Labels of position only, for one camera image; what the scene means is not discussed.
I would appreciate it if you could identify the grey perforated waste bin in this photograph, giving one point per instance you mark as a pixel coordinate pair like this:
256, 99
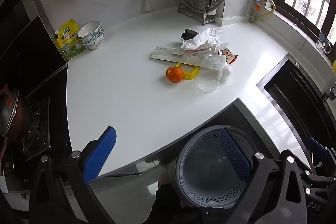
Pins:
210, 169

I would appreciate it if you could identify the orange mandarin fruit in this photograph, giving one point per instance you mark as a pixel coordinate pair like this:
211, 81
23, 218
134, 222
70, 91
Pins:
174, 74

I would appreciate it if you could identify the white crumpled tissue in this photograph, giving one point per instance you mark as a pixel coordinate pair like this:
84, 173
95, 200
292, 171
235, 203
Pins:
227, 70

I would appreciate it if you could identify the metal faucet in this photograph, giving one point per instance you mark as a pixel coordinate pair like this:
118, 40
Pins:
331, 92

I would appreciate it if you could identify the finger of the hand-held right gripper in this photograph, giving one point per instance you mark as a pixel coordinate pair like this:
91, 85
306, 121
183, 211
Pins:
316, 144

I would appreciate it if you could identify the white crumpled plastic bag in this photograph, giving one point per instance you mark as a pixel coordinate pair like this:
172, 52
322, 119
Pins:
207, 39

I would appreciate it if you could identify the glass mug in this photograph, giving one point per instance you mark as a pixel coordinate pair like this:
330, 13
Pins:
323, 43

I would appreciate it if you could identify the black range hood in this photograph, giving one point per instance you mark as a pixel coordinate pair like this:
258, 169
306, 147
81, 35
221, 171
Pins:
26, 43

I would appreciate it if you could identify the yellow green refill pouch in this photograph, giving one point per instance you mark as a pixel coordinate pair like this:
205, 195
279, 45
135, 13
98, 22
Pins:
69, 43

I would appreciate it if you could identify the dark cooking pot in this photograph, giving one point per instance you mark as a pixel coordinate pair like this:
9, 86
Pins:
14, 116

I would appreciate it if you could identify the red printed snack wrapper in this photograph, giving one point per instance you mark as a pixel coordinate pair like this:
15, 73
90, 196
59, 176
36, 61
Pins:
231, 56

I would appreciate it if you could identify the clear plastic cup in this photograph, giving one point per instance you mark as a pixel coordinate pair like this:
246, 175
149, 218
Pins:
210, 77

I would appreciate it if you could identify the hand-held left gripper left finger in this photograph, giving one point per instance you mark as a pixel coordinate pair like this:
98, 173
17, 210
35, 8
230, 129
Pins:
101, 155

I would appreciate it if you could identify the black terry cloth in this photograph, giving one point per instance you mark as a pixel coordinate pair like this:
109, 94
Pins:
189, 33

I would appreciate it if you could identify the clear chopstick packet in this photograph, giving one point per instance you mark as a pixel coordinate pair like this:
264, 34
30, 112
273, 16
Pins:
168, 54

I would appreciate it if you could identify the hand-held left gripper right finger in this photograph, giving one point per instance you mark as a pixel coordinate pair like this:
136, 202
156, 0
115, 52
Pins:
235, 153

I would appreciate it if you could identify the metal dish rack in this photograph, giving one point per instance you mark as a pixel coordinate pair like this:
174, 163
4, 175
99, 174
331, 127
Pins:
194, 12

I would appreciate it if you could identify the black kitchen sink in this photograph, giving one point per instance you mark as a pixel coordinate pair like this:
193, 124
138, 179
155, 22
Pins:
294, 92

